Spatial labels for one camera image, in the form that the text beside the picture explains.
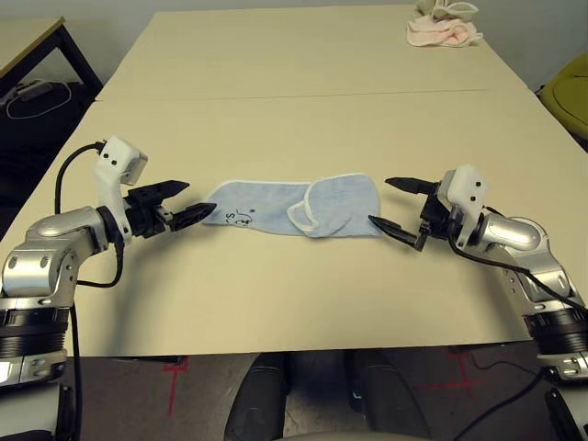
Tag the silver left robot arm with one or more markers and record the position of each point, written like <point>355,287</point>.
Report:
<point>41,257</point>

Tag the black robot left leg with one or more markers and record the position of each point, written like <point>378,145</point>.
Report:
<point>257,404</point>

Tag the light blue towel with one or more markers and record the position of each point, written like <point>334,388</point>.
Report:
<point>275,209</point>

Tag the white power strip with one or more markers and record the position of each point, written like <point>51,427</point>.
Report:
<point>32,89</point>

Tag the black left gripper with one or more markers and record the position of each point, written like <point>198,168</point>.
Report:
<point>147,216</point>

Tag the yellow green chair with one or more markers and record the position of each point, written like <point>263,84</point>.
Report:
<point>569,92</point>

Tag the black framed side table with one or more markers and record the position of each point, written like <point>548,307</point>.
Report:
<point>37,41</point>

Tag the beige robot torso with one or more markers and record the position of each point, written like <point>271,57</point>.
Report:
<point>344,437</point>

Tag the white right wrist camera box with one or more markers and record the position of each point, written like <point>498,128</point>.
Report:
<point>468,188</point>

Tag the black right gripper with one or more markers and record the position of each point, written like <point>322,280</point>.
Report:
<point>436,211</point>

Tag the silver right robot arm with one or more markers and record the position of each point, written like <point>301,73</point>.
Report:
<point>528,248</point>

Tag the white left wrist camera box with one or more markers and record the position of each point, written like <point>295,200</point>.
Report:
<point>117,165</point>

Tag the black robot leg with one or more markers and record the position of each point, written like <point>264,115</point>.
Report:
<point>257,404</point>
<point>386,399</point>

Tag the pink towel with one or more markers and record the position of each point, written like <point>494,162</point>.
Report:
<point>441,32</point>

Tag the black robot right leg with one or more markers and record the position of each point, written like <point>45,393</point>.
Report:
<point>386,399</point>

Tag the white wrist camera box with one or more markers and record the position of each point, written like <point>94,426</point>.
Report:
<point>117,165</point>
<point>468,188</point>

